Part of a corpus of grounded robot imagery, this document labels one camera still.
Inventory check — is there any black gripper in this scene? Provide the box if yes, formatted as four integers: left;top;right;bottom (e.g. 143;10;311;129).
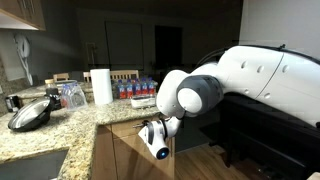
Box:
138;119;150;130

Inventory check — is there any light wooden drawer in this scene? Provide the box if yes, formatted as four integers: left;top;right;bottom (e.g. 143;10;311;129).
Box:
111;114;164;139

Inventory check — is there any white lidded plastic container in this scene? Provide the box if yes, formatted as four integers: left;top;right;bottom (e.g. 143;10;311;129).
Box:
130;95;157;110

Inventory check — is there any water bottle red blue label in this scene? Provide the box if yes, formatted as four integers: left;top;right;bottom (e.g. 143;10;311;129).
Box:
147;77;157;97
140;77;149;97
116;79;127;100
133;77;142;98
125;78;134;100

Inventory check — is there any light wooden cabinet door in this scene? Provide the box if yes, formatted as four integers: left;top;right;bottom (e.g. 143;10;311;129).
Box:
113;133;176;180

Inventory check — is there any white paper towel roll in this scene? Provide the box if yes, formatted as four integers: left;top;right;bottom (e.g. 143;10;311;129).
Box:
89;68;114;106

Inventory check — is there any clear plastic bottle bag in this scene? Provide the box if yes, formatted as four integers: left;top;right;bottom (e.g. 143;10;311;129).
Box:
60;82;89;111

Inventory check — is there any grey interior door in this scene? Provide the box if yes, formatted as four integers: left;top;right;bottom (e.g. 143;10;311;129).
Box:
104;20;145;72

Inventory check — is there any narrow wooden chair back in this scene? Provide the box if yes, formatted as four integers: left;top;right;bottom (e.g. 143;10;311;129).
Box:
52;72;71;83

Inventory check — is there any dark jar with tan lid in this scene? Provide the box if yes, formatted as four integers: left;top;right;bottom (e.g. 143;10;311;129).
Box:
44;78;62;110

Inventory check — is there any black furniture unit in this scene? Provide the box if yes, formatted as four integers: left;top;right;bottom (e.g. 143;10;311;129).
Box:
199;93;320;180

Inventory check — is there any dark countertop sink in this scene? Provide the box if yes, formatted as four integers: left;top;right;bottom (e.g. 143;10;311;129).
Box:
0;149;70;180

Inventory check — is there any white wall hanging cord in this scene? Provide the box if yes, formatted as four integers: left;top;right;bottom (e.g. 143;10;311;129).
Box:
13;33;34;87

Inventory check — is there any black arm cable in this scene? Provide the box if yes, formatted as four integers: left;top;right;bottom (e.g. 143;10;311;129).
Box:
194;44;320;68

